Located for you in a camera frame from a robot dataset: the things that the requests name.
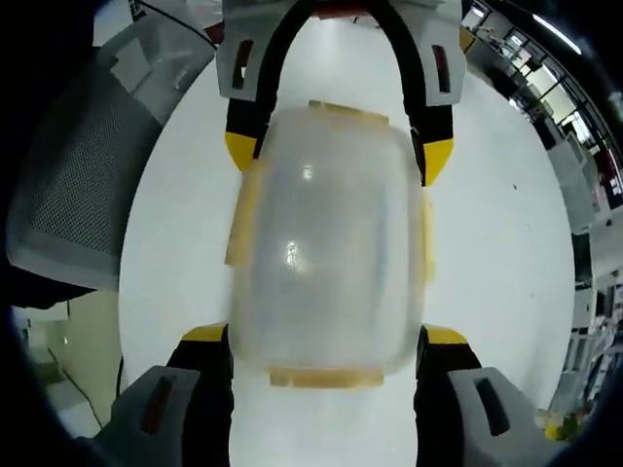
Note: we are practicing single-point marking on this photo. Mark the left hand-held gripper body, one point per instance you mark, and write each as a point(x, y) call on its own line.
point(345, 10)

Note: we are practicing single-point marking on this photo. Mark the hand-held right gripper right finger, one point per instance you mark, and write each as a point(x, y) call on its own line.
point(448, 379)

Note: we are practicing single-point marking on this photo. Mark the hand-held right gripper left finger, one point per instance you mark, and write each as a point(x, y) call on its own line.
point(204, 389)

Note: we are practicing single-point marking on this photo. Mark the potted green plant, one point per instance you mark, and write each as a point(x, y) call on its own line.
point(564, 428)

